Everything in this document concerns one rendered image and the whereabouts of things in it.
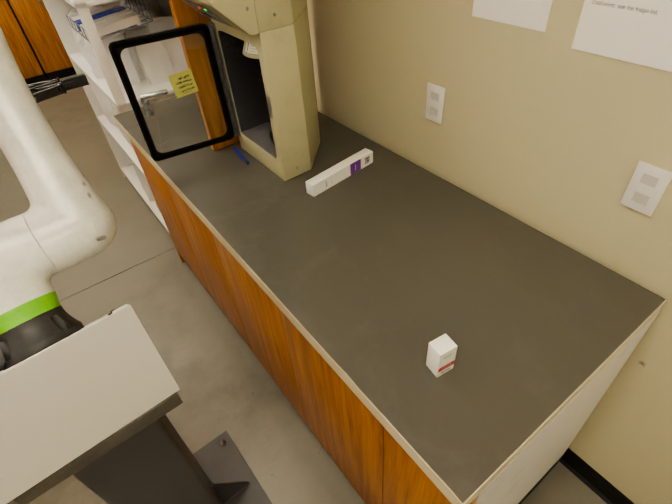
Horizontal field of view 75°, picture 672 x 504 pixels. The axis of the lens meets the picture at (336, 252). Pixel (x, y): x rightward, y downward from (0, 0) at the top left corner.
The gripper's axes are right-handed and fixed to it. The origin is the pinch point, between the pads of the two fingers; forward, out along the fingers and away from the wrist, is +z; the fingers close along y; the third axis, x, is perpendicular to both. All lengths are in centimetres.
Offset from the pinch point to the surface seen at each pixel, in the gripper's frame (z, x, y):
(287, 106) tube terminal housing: 49, 11, -39
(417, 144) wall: 87, 31, -58
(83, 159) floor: 3, 128, 240
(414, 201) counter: 68, 36, -76
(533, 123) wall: 87, 9, -98
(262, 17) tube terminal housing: 45, -15, -39
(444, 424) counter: 22, 37, -131
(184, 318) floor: 2, 130, 20
